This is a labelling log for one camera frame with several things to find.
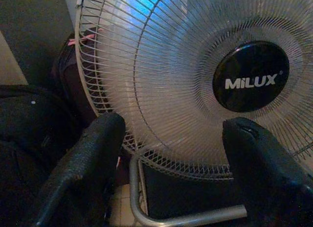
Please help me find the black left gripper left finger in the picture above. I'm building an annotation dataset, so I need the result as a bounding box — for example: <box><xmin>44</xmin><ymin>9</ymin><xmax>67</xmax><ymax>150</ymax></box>
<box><xmin>31</xmin><ymin>113</ymin><xmax>126</xmax><ymax>227</ymax></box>

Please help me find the pink ribbon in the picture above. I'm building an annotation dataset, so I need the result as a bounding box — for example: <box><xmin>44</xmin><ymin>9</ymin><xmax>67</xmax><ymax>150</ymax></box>
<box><xmin>68</xmin><ymin>33</ymin><xmax>99</xmax><ymax>45</ymax></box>

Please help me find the grey metal tube frame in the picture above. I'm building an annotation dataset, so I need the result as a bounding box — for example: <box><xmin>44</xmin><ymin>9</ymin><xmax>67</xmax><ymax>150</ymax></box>
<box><xmin>129</xmin><ymin>155</ymin><xmax>247</xmax><ymax>227</ymax></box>

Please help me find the dark maroon suitcase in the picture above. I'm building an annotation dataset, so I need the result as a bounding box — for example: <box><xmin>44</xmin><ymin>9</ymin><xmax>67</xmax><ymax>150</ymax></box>
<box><xmin>51</xmin><ymin>26</ymin><xmax>115</xmax><ymax>130</ymax></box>

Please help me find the black case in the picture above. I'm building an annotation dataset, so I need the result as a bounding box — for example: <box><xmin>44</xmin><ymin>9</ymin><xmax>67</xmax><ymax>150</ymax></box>
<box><xmin>141</xmin><ymin>160</ymin><xmax>245</xmax><ymax>216</ymax></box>

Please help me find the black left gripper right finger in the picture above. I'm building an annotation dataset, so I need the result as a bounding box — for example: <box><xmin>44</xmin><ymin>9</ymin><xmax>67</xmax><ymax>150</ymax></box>
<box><xmin>222</xmin><ymin>116</ymin><xmax>313</xmax><ymax>227</ymax></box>

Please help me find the white Milux fan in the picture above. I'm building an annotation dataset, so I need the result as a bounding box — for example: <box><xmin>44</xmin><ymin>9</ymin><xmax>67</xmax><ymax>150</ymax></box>
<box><xmin>74</xmin><ymin>0</ymin><xmax>313</xmax><ymax>180</ymax></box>

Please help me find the black bag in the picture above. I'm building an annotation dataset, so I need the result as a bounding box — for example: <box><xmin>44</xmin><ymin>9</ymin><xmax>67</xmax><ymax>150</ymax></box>
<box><xmin>0</xmin><ymin>85</ymin><xmax>84</xmax><ymax>227</ymax></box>

